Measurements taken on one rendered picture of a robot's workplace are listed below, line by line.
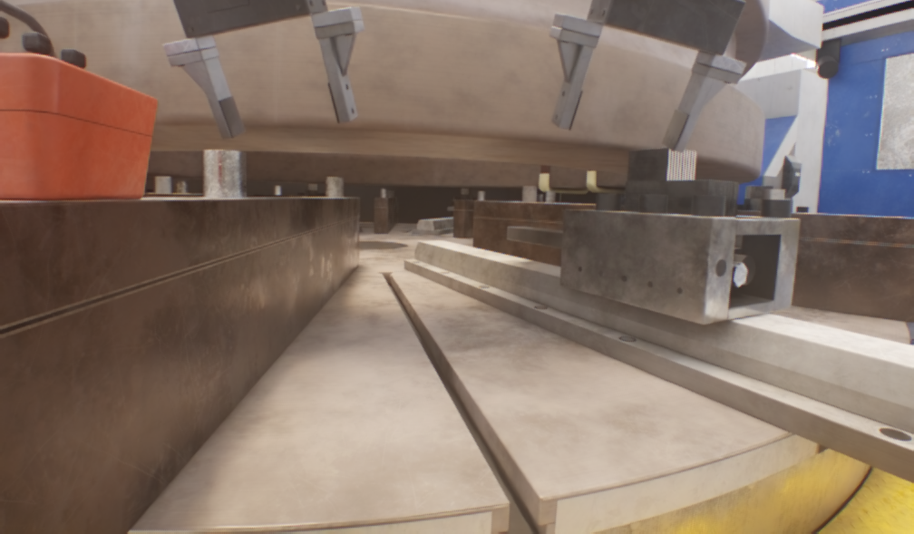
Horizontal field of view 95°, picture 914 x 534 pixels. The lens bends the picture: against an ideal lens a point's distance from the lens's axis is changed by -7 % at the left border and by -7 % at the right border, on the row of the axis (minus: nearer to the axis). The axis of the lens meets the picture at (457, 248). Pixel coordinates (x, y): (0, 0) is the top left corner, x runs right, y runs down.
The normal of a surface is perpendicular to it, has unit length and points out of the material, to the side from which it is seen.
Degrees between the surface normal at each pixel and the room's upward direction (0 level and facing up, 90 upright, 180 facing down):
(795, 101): 90
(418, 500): 0
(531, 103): 90
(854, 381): 72
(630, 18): 113
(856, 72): 90
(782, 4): 90
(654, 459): 0
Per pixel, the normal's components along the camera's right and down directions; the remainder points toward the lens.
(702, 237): -0.89, 0.03
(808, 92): 0.43, 0.11
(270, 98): 0.11, 0.11
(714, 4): 0.10, 0.50
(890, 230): -0.65, 0.07
